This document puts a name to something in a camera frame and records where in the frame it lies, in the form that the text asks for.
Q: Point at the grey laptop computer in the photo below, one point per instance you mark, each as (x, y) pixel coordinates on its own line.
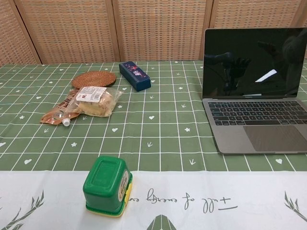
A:
(239, 115)

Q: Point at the green checked tablecloth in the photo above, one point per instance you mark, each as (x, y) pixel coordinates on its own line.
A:
(168, 119)

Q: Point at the dark blue rectangular box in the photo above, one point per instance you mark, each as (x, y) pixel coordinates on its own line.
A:
(134, 74)

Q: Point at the bread in clear plastic bag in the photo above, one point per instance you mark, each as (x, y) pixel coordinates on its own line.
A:
(96, 105)

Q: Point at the round woven rattan coaster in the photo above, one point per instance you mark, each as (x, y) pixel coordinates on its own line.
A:
(93, 77)

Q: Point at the green container with yellow lid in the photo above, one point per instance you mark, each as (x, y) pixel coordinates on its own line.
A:
(103, 184)

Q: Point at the woven bamboo screen panel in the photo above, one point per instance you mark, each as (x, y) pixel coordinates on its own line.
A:
(303, 12)
(251, 14)
(72, 31)
(163, 28)
(12, 36)

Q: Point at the orange spouted drink pouch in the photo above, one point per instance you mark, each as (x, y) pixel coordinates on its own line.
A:
(56, 111)

